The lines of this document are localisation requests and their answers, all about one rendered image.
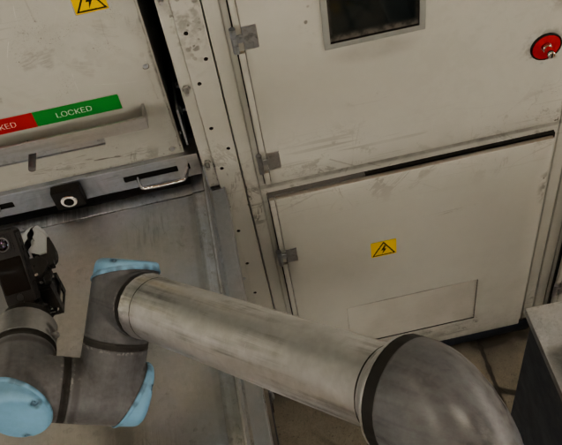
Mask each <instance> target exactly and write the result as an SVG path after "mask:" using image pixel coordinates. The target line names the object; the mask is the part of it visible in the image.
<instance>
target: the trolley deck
mask: <svg viewBox="0 0 562 445"><path fill-rule="evenodd" d="M212 193H213V198H214V208H215V213H216V219H217V224H218V230H219V235H220V241H221V250H222V256H223V261H224V267H225V272H226V277H227V282H228V287H229V296H230V297H232V298H237V299H240V300H243V301H246V302H247V297H246V293H245V288H244V279H243V274H242V269H241V264H240V260H239V254H238V250H237V245H236V236H235V231H234V226H233V222H232V216H231V212H230V206H229V200H228V197H227V194H226V190H225V187H223V188H222V189H218V190H214V191H212ZM43 229H44V230H45V232H46V233H47V235H48V236H49V238H50V240H51V241H52V243H53V244H54V246H55V248H56V250H57V253H58V262H57V264H56V268H52V271H53V273H55V272H57V274H58V276H59V278H60V280H61V281H62V283H63V285H64V287H65V289H66V292H65V305H64V313H60V314H57V315H54V317H53V318H54V319H55V321H56V324H57V331H58V332H59V334H60V336H59V337H58V338H57V341H56V355H57V356H65V357H73V358H80V356H81V350H82V343H83V338H84V332H85V325H86V314H87V308H88V301H89V295H90V289H91V280H90V278H91V276H92V274H93V271H94V263H95V262H96V261H97V260H98V259H100V258H116V259H127V260H146V261H153V262H157V263H158V264H159V265H160V271H161V273H160V275H162V276H164V277H165V278H167V279H170V280H173V281H177V282H180V283H185V284H189V285H191V286H194V287H198V288H200V289H204V290H206V282H205V276H204V269H203V264H202V258H201V251H200V245H199V234H198V227H197V221H196V216H195V209H194V203H193V197H192V195H191V196H186V197H182V198H178V199H173V200H166V201H163V202H158V203H154V204H150V205H146V206H142V207H135V208H131V209H126V210H122V211H118V212H114V213H110V214H105V215H98V216H95V217H90V218H86V219H82V220H77V221H74V222H67V223H62V224H58V225H54V226H50V227H46V228H43ZM8 307H9V306H8V305H7V303H6V300H5V297H4V293H3V290H2V287H1V285H0V314H1V313H3V312H4V311H5V310H6V309H7V308H8ZM146 362H149V363H151V364H152V365H153V367H154V385H153V388H152V391H153V393H152V398H151V402H150V405H149V408H148V411H147V414H146V416H145V418H144V420H143V421H142V422H141V423H140V424H139V425H138V426H119V427H117V428H113V427H112V426H90V425H74V424H64V423H63V424H60V423H51V424H50V426H49V427H48V428H47V429H46V430H45V431H43V432H42V433H40V434H37V435H34V436H27V437H12V436H8V435H5V434H1V433H0V445H229V440H228V434H227V428H226V421H225V415H224V410H223V403H222V397H221V385H220V379H219V373H218V370H217V369H215V368H213V367H211V366H207V365H205V364H202V363H200V362H198V361H196V360H193V359H191V358H187V357H185V356H183V355H180V354H178V353H175V352H173V351H170V350H167V349H165V348H163V347H161V346H159V345H156V344H154V343H150V342H149V343H148V350H147V356H146ZM244 387H245V392H246V397H247V403H248V408H249V413H250V419H251V429H252V434H253V440H254V445H274V441H273V436H272V432H271V427H270V422H269V417H268V412H267V408H266V399H265V393H264V389H263V388H261V387H260V386H257V385H255V384H252V383H250V382H248V381H244Z"/></svg>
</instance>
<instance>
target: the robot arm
mask: <svg viewBox="0 0 562 445"><path fill-rule="evenodd" d="M32 239H33V240H34V244H33V246H32V247H31V254H32V255H33V258H31V254H30V252H29V248H30V246H31V240H32ZM57 262H58V253H57V250H56V248H55V246H54V244H53V243H52V241H51V240H50V238H49V236H48V235H47V233H46V232H45V230H44V229H42V228H41V227H39V226H38V225H36V226H33V227H30V228H29V229H28V230H26V231H25V232H24V233H23V234H22V235H21V234H20V231H19V229H18V228H16V227H10V228H6V229H3V230H0V285H1V287H2V290H3V293H4V297H5V300H6V303H7V305H8V306H9V307H8V308H7V309H6V310H5V311H4V312H3V313H1V314H0V433H1V434H5V435H8V436H12V437H27V436H34V435H37V434H40V433H42V432H43V431H45V430H46V429H47V428H48V427H49V426H50V424H51V423H60V424H63V423H64V424H74V425H90V426H112V427H113V428H117V427H119V426H138V425H139V424H140V423H141V422H142V421H143V420H144V418H145V416H146V414H147V411H148V408H149V405H150V402H151V398H152V393H153V391H152V388H153V385H154V367H153V365H152V364H151V363H149V362H146V356H147V350H148V343H149V342H150V343H154V344H156V345H159V346H161V347H163V348H165V349H167V350H170V351H173V352H175V353H178V354H180V355H183V356H185V357H187V358H191V359H193V360H196V361H198V362H200V363H202V364H205V365H207V366H211V367H213V368H215V369H217V370H220V371H222V372H224V373H228V374H230V375H233V376H235V377H237V378H239V379H242V380H244V381H248V382H250V383H252V384H255V385H257V386H260V387H261V388H265V389H268V390H270V391H272V392H274V393H276V394H279V395H281V396H285V397H287V398H289V399H292V400H294V401H297V402H299V403H301V404H305V405H307V406H310V407H311V408H314V409H316V410H319V411H323V412H324V413H326V414H329V415H331V416H334V417H336V418H338V419H342V420H344V421H347V422H349V423H351V424H353V425H356V426H360V427H361V431H362V433H363V437H364V439H365V440H366V442H367V443H368V444H369V445H524V444H523V441H522V438H521V434H520V432H519V430H518V428H517V426H516V425H515V422H514V420H513V417H512V415H511V413H510V411H509V410H508V408H507V407H506V405H505V403H504V402H503V400H502V399H501V397H500V396H499V394H498V392H497V391H496V389H495V388H494V387H493V386H492V385H491V384H490V382H489V381H488V380H487V379H486V378H485V377H484V376H483V374H482V373H481V372H480V371H479V370H478V369H477V368H476V366H475V365H474V364H473V363H471V362H470V361H469V360H468V359H467V358H465V357H464V356H463V355H462V354H461V353H459V352H458V351H457V350H455V349H454V348H452V347H451V346H449V345H447V344H445V343H442V342H440V341H438V340H435V339H432V338H429V337H426V336H420V335H417V334H412V333H407V334H402V335H398V336H396V337H394V338H393V339H391V340H390V341H388V342H383V341H380V340H377V339H374V338H371V337H368V336H362V335H359V334H356V333H353V332H349V331H347V330H344V329H340V328H335V327H332V326H328V325H326V324H322V323H319V322H316V321H311V320H307V319H305V318H301V317H298V316H295V315H292V314H288V313H284V312H280V311H277V310H274V309H271V308H267V307H264V306H261V305H255V304H253V303H250V302H246V301H243V300H240V299H237V298H232V297H228V296H225V295H222V294H219V293H216V292H212V291H210V290H204V289H200V288H198V287H194V286H191V285H189V284H185V283H180V282H177V281H173V280H170V279H167V278H165V277H164V276H162V275H160V273H161V271H160V265H159V264H158V263H157V262H153V261H146V260H127V259H116V258H100V259H98V260H97V261H96V262H95V263H94V271H93V274H92V276H91V278H90V280H91V289H90V295H89V301H88V308H87V314H86V325H85V332H84V338H83V343H82V350H81V356H80V358H73V357H65V356H57V355H56V341H57V338H58V337H59V336H60V334H59V332H58V331H57V324H56V321H55V319H54V318H53V317H54V315H57V314H60V313H64V305H65V292H66V289H65V287H64V285H63V283H62V281H61V280H60V278H59V276H58V274H57V272H55V273H53V271H52V268H56V264H57ZM61 291H62V293H63V302H62V300H61V299H60V297H61ZM58 307H59V310H58V311H57V308H58ZM52 312H54V313H52Z"/></svg>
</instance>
